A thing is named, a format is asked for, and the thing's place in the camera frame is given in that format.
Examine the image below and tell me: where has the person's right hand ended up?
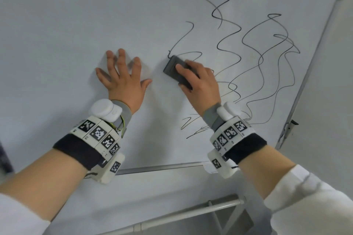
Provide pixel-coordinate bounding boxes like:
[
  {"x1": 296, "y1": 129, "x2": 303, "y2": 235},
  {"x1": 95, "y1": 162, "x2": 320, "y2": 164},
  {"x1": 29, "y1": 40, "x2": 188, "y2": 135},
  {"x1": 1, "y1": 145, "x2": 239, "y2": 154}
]
[{"x1": 175, "y1": 60, "x2": 222, "y2": 117}]

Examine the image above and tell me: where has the person's left hand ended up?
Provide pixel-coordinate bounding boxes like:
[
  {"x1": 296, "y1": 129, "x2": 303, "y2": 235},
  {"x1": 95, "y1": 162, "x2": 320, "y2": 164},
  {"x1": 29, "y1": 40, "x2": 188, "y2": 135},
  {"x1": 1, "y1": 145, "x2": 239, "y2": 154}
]
[{"x1": 96, "y1": 48, "x2": 153, "y2": 115}]

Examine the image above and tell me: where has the dark grey whiteboard eraser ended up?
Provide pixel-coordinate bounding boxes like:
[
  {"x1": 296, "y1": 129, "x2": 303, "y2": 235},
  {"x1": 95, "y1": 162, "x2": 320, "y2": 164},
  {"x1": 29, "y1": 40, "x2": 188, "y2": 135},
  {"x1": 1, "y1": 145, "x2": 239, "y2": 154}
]
[{"x1": 163, "y1": 55, "x2": 198, "y2": 91}]

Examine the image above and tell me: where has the person's right forearm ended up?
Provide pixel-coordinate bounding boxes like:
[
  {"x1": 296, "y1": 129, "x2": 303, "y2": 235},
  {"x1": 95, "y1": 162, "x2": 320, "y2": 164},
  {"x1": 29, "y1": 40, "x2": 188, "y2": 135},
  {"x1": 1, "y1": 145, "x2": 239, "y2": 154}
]
[{"x1": 236, "y1": 144, "x2": 353, "y2": 235}]

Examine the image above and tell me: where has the person's left forearm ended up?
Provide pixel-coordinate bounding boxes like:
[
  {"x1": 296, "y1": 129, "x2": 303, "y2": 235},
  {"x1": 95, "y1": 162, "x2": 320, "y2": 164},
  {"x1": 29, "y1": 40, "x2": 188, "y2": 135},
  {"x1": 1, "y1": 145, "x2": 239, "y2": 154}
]
[{"x1": 0, "y1": 148, "x2": 95, "y2": 235}]

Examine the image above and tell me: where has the white marker-tag wrist device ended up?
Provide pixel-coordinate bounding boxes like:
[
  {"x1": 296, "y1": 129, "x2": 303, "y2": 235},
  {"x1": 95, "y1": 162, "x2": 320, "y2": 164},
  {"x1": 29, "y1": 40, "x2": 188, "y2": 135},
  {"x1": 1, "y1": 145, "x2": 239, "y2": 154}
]
[
  {"x1": 70, "y1": 99, "x2": 127, "y2": 185},
  {"x1": 207, "y1": 102, "x2": 255, "y2": 179}
]

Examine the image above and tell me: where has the black wristband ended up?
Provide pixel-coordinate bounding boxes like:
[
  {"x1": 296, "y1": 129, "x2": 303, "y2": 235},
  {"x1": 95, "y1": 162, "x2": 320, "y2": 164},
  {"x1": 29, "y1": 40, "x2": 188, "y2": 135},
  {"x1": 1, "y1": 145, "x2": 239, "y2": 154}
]
[
  {"x1": 52, "y1": 134, "x2": 107, "y2": 171},
  {"x1": 223, "y1": 133, "x2": 268, "y2": 165}
]

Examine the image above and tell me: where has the white stand crossbar tube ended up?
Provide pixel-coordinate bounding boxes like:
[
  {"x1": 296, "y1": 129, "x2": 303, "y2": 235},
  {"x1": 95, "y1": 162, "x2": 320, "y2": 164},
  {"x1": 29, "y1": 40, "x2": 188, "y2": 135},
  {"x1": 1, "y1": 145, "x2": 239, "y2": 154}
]
[{"x1": 98, "y1": 198, "x2": 246, "y2": 235}]

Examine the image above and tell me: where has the grey hand strap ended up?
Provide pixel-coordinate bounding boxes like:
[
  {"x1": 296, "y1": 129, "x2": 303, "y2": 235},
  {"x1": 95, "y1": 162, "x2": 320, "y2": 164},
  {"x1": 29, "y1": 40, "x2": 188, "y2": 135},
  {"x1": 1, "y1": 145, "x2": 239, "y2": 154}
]
[
  {"x1": 202, "y1": 102, "x2": 224, "y2": 132},
  {"x1": 110, "y1": 100, "x2": 133, "y2": 139}
]

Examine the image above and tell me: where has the white whiteboard with metal frame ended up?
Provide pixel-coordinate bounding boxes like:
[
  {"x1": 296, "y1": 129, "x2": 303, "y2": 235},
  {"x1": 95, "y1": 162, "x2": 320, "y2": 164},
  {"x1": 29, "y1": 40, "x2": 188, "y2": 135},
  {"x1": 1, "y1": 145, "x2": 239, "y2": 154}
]
[{"x1": 0, "y1": 0, "x2": 350, "y2": 176}]

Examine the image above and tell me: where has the grey stand frame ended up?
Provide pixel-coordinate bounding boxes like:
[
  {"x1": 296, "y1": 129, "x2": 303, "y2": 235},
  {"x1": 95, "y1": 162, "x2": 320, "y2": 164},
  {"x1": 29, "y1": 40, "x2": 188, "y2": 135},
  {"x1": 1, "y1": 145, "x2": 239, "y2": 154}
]
[{"x1": 206, "y1": 194, "x2": 255, "y2": 235}]

